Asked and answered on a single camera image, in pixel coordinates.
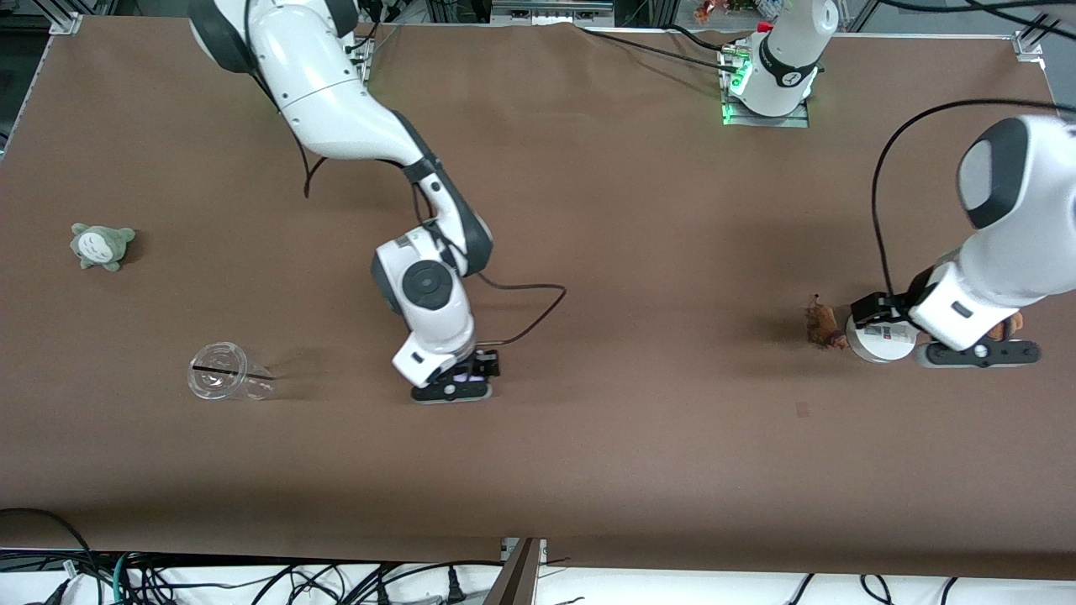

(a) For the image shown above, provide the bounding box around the brown lion statue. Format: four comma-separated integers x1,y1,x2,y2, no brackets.
805,293,848,350

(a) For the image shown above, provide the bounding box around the white round desk lamp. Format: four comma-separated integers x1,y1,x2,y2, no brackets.
845,318,922,365

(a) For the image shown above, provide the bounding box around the clear plastic cup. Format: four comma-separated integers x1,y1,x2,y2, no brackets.
187,341,277,402

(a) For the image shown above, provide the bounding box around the grey green plush toy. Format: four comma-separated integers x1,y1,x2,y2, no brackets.
70,222,137,273

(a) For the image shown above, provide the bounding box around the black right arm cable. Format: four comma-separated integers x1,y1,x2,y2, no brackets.
245,50,567,349

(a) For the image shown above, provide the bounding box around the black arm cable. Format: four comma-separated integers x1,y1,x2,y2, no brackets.
871,98,1076,313
245,50,567,349

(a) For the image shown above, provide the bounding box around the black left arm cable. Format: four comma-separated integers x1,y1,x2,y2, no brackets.
871,98,1076,313

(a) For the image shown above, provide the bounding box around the aluminium profile post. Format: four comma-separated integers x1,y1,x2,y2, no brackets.
481,538,549,605

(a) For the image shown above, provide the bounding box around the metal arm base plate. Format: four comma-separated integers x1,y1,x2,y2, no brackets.
720,44,811,129
346,34,375,85

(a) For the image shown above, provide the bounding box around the black base power cable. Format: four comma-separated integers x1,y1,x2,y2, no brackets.
576,24,745,70

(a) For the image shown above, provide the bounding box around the green floor cable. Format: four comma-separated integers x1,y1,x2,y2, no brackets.
108,551,134,605

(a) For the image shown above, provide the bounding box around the black looped floor cable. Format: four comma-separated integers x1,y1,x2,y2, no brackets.
0,507,95,581

